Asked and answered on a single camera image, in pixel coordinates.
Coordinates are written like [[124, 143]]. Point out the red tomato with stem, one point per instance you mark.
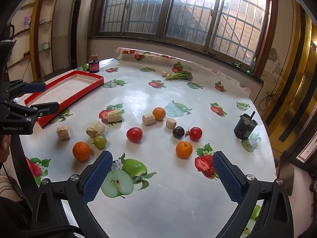
[[195, 133]]

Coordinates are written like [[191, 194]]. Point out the small beige block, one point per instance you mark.
[[170, 123]]

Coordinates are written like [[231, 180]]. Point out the black red motor with cork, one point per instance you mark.
[[94, 64]]

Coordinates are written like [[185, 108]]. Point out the tall white air conditioner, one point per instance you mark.
[[78, 33]]

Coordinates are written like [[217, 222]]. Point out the red rimmed white tray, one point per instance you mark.
[[65, 90]]

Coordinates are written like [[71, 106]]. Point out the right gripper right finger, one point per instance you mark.
[[275, 217]]

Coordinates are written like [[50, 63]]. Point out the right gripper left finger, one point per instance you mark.
[[61, 208]]

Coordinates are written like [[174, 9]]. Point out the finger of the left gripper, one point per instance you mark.
[[37, 109], [34, 87]]

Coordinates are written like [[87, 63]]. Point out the green bottle on windowsill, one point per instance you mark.
[[252, 66]]

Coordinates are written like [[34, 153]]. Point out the dark purple plum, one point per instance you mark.
[[178, 132]]

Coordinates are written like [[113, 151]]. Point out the green leafy vegetable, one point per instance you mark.
[[181, 75]]

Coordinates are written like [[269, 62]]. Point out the fruit print tablecloth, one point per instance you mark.
[[156, 193]]

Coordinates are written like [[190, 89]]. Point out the purple plush toy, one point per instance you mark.
[[27, 22]]

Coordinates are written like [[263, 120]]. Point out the wooden wall shelf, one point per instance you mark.
[[32, 56]]

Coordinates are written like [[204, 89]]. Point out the black motor with shaft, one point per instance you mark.
[[245, 126]]

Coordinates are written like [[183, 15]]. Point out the orange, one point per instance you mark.
[[81, 151], [159, 113], [184, 149]]

